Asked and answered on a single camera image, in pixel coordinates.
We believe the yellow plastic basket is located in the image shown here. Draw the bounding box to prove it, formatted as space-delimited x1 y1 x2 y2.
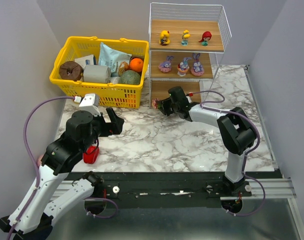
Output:
49 36 149 109

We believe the white blue box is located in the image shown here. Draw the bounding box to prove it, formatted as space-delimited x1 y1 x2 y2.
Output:
74 54 97 68

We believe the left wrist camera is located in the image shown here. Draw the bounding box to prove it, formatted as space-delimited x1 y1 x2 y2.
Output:
79 93 101 117

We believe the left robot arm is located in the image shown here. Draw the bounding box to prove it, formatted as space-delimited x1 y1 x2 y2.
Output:
0 107 124 240

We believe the red cherry toy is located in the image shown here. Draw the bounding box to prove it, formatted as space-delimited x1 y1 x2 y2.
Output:
198 31 212 46

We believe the blue snack bag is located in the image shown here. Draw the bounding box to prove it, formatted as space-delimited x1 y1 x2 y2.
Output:
98 42 132 77

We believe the brown chocolate donut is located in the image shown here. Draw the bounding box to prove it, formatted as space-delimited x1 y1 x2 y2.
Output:
59 61 83 81

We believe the white paper roll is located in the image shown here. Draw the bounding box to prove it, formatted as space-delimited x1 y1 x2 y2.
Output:
83 65 111 84

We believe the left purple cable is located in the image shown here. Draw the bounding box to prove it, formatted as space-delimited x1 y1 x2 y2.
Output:
6 96 80 240

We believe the purple cable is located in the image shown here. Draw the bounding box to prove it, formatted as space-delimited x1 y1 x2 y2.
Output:
188 90 266 217
6 96 80 240

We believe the yellow blue duck toy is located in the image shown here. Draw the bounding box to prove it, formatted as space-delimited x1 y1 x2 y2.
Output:
181 30 190 46

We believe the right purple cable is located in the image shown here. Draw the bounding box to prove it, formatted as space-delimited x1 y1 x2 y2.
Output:
188 90 266 217

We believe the white can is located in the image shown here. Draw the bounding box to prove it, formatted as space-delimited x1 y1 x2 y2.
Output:
110 76 120 85

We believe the pink ball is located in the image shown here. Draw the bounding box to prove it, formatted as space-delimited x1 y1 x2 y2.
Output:
37 154 44 167

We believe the orange fruit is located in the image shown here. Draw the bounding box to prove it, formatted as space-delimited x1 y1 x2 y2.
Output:
129 57 144 73

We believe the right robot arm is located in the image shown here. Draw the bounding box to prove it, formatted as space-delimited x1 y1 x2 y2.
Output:
152 86 260 184

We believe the red bell pepper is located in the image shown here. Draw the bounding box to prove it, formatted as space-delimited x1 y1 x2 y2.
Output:
83 146 100 165

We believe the large purple bunny toy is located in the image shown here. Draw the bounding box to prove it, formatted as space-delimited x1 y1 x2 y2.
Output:
191 53 205 77

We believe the white wire wooden shelf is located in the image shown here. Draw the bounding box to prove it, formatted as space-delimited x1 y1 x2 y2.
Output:
149 2 232 100

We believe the brown onion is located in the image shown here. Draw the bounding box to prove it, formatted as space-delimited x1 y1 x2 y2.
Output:
118 61 130 76

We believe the green melon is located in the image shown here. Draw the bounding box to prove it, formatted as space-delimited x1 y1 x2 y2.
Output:
119 70 141 85

